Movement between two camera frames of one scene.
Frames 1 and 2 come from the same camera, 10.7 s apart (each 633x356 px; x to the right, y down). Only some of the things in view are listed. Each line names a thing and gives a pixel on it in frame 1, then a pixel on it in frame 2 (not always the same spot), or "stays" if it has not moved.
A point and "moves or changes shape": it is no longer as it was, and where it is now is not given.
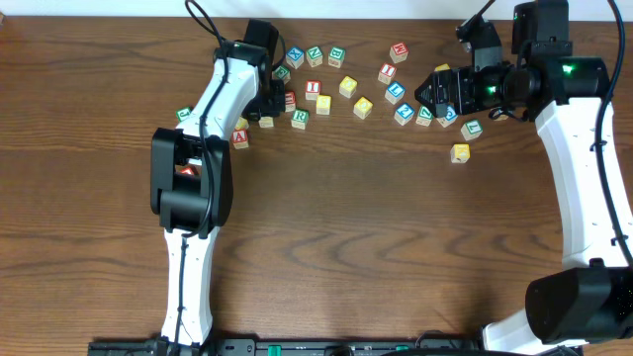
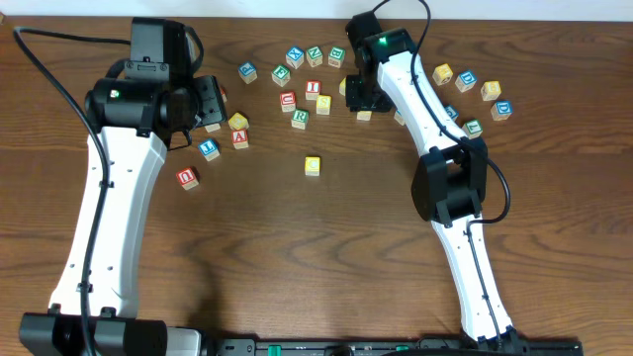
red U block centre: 290,101 stays
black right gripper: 443,92 to 367,99
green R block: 300,118 stays
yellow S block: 323,104 stays
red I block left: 313,89 stays
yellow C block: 348,86 moves or changes shape
